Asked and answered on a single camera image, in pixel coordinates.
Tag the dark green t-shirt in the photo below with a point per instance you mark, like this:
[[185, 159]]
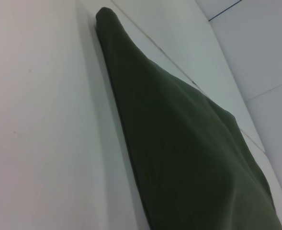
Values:
[[179, 131]]

